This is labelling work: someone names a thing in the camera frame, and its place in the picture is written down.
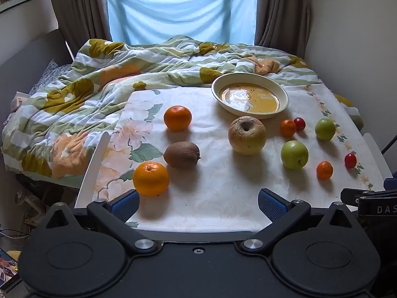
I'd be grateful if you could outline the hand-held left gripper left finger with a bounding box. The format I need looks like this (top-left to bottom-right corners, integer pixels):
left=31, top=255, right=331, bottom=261
left=40, top=189, right=158, bottom=254

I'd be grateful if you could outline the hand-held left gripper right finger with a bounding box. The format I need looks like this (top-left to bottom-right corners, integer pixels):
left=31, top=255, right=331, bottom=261
left=240, top=188, right=358, bottom=253

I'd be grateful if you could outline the large bright orange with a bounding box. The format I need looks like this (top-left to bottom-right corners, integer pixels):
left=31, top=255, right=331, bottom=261
left=133, top=161, right=170, bottom=197

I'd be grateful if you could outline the large green apple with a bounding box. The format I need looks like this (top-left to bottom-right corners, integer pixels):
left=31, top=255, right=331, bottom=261
left=281, top=140, right=309, bottom=170

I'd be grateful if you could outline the wrinkled yellow apple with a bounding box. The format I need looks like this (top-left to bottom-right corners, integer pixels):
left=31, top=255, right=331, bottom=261
left=228, top=116, right=267, bottom=156

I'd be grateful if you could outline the brown kiwi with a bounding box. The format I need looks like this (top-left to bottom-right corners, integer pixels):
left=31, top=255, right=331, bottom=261
left=163, top=141, right=201, bottom=168

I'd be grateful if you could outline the small orange kumquat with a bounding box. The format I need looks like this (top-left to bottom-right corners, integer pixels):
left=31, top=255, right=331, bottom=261
left=316, top=161, right=333, bottom=180
left=280, top=119, right=297, bottom=138

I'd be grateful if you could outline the dark orange tangerine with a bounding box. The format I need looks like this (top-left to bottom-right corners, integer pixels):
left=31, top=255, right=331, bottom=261
left=163, top=106, right=192, bottom=131

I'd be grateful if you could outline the cream ceramic bowl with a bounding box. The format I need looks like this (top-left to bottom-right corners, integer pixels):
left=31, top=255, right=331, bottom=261
left=211, top=73, right=290, bottom=120

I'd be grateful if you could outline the floral tablecloth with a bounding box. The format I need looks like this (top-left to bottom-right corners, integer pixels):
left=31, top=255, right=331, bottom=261
left=91, top=84, right=376, bottom=233

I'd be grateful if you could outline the small green apple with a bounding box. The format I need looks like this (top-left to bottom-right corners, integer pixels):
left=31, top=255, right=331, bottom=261
left=315, top=118, right=337, bottom=141

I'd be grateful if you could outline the white fan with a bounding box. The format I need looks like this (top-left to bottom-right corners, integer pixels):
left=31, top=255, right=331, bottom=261
left=15, top=189, right=48, bottom=225

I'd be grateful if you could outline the striped floral blanket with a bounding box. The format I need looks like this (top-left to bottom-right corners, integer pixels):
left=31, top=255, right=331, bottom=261
left=1, top=35, right=364, bottom=190

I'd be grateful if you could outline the pink box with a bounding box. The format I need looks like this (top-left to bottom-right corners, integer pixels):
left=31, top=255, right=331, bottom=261
left=10, top=91, right=31, bottom=113

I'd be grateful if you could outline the patterned grey pillow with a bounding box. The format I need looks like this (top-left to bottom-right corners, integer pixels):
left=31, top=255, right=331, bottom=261
left=29, top=60, right=74, bottom=96

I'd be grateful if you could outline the grey headboard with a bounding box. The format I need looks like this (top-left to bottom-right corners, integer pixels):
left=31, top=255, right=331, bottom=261
left=0, top=29, right=74, bottom=98

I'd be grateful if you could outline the brown curtain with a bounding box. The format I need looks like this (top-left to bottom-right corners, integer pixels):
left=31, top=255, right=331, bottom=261
left=46, top=0, right=113, bottom=57
left=254, top=0, right=314, bottom=59

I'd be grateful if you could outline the light blue window cloth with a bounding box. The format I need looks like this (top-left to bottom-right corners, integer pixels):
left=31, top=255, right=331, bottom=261
left=105, top=0, right=259, bottom=46

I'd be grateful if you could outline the black cable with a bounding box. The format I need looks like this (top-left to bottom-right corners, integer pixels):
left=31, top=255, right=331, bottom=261
left=381, top=135, right=397, bottom=156

